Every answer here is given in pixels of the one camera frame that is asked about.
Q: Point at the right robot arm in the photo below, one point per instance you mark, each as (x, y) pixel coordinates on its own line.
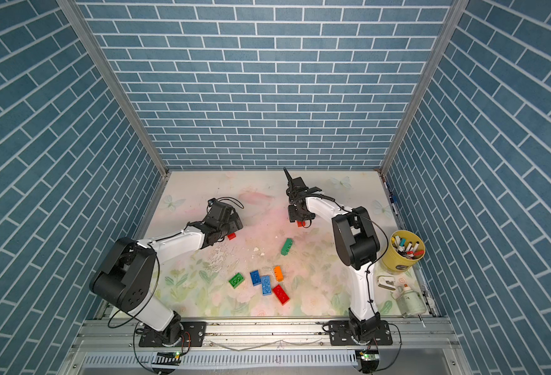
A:
(357, 246)

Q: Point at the red lego brick front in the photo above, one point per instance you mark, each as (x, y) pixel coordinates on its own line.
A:
(281, 295)

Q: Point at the yellow pen cup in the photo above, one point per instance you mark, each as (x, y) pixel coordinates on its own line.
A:
(404, 250)

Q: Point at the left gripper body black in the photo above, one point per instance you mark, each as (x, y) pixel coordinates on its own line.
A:
(232, 226)

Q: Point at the orange lego brick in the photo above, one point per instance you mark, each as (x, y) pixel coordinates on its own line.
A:
(278, 273)

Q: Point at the green long lego brick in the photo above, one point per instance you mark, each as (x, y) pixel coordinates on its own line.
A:
(285, 250)

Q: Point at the light blue lego brick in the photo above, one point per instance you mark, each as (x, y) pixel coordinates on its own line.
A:
(266, 287)

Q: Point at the white small clip device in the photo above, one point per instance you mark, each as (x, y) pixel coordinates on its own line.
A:
(386, 282)

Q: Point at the dark blue lego brick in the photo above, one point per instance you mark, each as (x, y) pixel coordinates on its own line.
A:
(255, 278)

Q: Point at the green square lego brick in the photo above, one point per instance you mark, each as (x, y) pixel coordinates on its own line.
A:
(236, 280)

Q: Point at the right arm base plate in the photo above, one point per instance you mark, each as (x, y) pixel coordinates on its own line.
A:
(347, 333)

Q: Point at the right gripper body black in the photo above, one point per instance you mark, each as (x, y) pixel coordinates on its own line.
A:
(294, 215)

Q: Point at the aluminium front rail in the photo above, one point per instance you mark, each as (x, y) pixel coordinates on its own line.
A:
(254, 333)

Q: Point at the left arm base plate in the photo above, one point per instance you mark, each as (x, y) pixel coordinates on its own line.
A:
(186, 334)

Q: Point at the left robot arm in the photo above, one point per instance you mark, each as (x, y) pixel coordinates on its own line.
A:
(125, 277)

